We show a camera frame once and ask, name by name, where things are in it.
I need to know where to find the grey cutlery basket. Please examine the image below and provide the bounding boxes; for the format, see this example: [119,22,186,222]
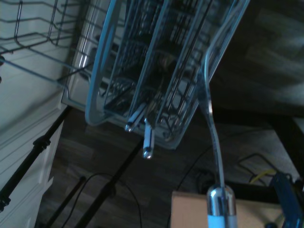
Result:
[85,0,251,151]

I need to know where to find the blue object with yellow cable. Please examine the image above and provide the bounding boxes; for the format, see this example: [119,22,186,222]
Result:
[265,171,304,228]

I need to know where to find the white corner cabinet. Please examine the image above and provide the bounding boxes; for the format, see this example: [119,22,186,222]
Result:
[0,14,79,228]

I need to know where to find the white-handled cutlery piece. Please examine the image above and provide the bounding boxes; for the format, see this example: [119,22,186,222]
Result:
[125,103,146,133]
[142,118,155,160]

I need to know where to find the black tripod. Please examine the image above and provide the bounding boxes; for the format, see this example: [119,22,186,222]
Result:
[0,105,145,228]

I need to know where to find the cardboard box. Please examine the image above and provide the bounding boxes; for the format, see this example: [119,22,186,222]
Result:
[171,190,286,228]

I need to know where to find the yellow cable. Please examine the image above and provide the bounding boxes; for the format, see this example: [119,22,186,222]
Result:
[249,168,277,184]

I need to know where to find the wire dishwasher rack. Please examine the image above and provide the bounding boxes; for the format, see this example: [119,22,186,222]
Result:
[0,0,108,113]

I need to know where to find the thin black floor cable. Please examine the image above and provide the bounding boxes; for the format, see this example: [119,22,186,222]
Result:
[77,172,143,228]

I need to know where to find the silver knife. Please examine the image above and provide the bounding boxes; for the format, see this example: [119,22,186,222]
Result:
[196,7,237,228]

